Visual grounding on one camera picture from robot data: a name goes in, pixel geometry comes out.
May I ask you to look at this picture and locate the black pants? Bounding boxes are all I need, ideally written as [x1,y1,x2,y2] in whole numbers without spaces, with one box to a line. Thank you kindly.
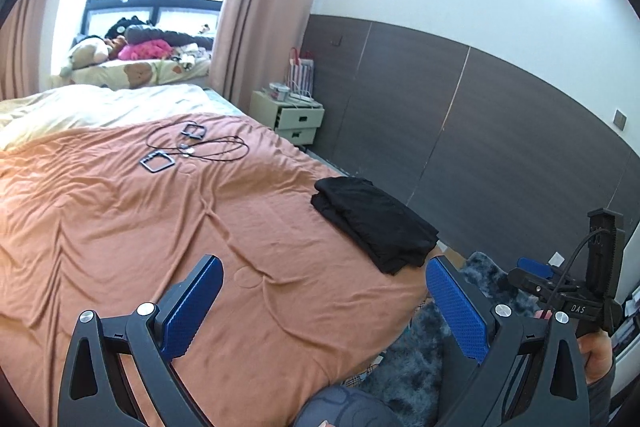
[310,176,438,275]

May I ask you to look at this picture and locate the person right hand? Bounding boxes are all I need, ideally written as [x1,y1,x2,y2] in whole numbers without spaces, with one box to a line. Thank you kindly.
[577,329,614,385]

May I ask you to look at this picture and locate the grey fluffy rug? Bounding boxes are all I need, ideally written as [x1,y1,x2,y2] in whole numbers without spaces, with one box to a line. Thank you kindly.
[357,251,539,426]

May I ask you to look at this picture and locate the orange bed blanket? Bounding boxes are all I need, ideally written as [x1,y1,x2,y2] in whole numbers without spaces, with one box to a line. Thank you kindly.
[1,86,426,426]

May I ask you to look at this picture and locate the cream bedside drawer cabinet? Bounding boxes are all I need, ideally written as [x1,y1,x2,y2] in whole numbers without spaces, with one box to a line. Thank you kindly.
[248,91,324,147]

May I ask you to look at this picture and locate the plush toys pile on sill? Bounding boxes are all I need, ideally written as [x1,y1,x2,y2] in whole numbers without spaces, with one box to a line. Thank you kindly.
[49,16,214,90]

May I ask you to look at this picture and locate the striped gift bag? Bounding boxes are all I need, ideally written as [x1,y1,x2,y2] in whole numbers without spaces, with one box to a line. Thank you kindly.
[285,48,314,98]

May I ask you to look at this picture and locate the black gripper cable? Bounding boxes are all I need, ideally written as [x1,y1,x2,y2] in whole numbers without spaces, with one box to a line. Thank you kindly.
[541,225,614,318]

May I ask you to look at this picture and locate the black square frame on bed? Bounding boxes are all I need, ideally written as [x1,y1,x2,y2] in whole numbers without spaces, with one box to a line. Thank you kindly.
[139,150,176,174]

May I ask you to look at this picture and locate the wall light switch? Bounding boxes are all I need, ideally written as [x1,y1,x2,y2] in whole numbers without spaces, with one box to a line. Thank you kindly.
[613,108,627,131]

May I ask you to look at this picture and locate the black square frame far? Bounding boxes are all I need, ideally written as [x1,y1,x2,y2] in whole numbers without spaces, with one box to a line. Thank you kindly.
[180,121,206,141]

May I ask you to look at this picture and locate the thin black cord on bed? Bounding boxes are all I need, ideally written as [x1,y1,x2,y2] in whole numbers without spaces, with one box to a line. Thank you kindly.
[145,120,252,164]

